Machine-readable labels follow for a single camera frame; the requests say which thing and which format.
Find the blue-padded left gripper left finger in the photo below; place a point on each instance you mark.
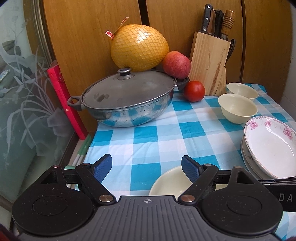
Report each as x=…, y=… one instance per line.
x=90, y=177

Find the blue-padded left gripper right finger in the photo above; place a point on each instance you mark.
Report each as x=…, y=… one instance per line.
x=202, y=178

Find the cream bowl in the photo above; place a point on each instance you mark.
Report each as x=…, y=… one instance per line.
x=236, y=108
x=243, y=90
x=173, y=182

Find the white plate pink rim flowers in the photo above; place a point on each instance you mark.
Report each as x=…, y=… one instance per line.
x=271, y=144

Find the white green chopsticks bundle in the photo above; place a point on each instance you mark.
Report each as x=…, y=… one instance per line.
x=79, y=158

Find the blue white checkered tablecloth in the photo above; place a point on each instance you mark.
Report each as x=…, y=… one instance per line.
x=141, y=154

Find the frosted glass panel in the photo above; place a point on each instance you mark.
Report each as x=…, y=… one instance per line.
x=35, y=130

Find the steel pot with lid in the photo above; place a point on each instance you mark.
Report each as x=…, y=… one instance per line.
x=128, y=98

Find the red tomato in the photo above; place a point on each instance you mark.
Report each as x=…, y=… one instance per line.
x=194, y=91

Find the red flat box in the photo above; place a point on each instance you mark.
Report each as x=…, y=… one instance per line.
x=63, y=95

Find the red apple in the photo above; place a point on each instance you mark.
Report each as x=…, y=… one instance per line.
x=176, y=65

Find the wooden knife block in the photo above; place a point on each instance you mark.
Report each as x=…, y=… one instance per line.
x=208, y=58

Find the black scissors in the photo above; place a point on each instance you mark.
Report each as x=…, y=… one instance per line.
x=231, y=49

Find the yellow netted pomelo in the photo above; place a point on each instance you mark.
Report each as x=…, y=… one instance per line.
x=136, y=46

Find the wooden cabinet doors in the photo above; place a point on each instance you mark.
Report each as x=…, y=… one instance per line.
x=73, y=33

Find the dark ribbed handle tool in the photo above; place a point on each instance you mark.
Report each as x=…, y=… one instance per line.
x=219, y=16

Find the brown wooden handled knife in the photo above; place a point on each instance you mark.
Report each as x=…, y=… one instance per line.
x=227, y=24

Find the black handled knife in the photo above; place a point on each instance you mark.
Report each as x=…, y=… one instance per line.
x=207, y=19

